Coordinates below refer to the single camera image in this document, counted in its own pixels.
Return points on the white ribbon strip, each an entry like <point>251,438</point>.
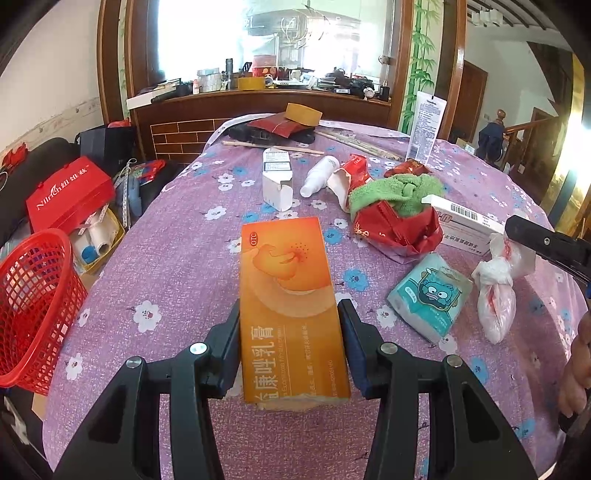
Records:
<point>221,129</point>

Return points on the black sofa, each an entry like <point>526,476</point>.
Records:
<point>41,161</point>

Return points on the green towel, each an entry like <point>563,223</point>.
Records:
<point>383,194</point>

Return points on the single wooden chopstick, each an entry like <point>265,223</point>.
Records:
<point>277,147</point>

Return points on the red gift box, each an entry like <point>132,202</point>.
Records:
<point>69,194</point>

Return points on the small white bottle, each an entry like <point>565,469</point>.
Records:
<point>318,175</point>

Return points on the bamboo wall painting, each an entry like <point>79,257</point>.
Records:
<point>420,55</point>

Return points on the white barcode medicine box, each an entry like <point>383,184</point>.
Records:
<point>461,217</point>

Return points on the black bag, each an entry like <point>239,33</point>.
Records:
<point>104,147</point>

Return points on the knotted white plastic bag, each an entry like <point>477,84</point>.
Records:
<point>496,304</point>

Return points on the wooden sideboard cabinet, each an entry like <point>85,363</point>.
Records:
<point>184,124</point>

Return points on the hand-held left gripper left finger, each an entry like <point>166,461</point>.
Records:
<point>231,344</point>

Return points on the red plastic bag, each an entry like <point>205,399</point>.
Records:
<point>392,235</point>

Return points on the person's right hand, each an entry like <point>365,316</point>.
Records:
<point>577,369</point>

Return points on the orange medicine box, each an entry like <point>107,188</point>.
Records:
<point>286,295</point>

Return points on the purple floral tablecloth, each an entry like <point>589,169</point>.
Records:
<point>184,258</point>

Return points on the crumpled red white packet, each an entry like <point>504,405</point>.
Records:
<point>355,173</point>

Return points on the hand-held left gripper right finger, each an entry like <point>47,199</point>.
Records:
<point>351,346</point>

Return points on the assorted items on cabinet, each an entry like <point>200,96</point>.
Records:
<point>300,78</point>

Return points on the red plastic mesh basket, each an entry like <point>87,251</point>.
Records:
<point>37,300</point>

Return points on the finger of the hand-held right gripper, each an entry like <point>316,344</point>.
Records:
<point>540,240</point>

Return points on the wood framed wall mirror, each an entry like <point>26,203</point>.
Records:
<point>198,37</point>

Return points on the yellow tray with rolls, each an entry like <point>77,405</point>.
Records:
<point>99,240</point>

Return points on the teal tissue pack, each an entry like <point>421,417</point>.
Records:
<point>429,295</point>

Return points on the red snack packet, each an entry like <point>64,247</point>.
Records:
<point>408,167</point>

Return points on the yellow container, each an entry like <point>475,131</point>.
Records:
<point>251,83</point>
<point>302,114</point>

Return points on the white lotion tube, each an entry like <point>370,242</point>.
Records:
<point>425,124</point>

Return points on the bundle of wrapped chopsticks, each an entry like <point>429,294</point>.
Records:
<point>360,143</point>

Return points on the dark jacket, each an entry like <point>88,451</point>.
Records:
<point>491,141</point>

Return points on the white carton box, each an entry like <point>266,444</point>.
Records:
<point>277,184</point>

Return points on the brown wooden door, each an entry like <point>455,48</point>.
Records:
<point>473,99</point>

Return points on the wooden stair railing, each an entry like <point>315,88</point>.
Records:
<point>531,129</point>

